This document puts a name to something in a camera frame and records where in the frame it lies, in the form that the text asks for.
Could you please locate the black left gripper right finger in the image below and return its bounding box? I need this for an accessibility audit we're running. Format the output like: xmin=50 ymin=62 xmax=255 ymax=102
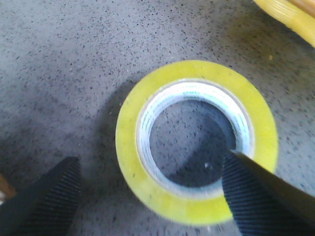
xmin=222 ymin=151 xmax=315 ymax=236

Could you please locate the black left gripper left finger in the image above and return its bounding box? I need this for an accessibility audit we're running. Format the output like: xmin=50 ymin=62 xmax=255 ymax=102
xmin=0 ymin=157 xmax=81 ymax=236

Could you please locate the yellow tape roll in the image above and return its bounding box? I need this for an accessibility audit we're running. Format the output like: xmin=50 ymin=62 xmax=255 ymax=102
xmin=115 ymin=60 xmax=278 ymax=226

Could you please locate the brown wicker basket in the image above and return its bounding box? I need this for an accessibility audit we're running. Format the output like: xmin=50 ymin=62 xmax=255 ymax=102
xmin=0 ymin=174 xmax=17 ymax=202

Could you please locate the yellow orange-rimmed basket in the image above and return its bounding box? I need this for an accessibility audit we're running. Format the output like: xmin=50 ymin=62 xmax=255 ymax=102
xmin=254 ymin=0 xmax=315 ymax=47

